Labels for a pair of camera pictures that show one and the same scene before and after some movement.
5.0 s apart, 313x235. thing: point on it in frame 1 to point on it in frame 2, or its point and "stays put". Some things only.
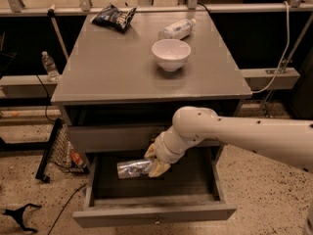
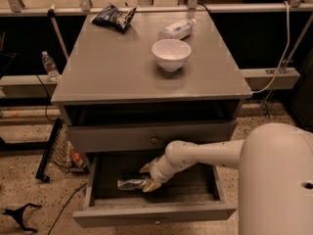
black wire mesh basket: (60, 152) stays put
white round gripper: (161, 149) to (156, 172)
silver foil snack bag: (131, 168) to (131, 184)
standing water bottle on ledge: (50, 66) stays put
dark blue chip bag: (113, 18) stays put
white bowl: (171, 54) stays put
